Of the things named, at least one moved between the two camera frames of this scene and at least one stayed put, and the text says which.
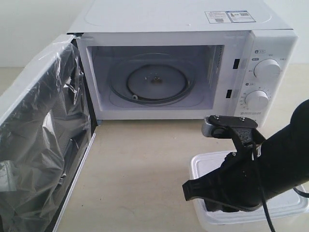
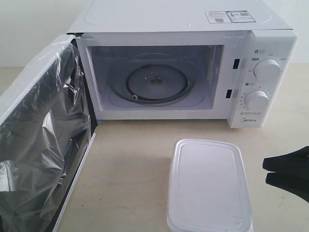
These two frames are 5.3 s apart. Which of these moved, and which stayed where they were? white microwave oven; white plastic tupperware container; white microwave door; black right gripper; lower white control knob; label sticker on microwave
Moved: black right gripper; white plastic tupperware container
Stayed: white microwave oven; lower white control knob; white microwave door; label sticker on microwave
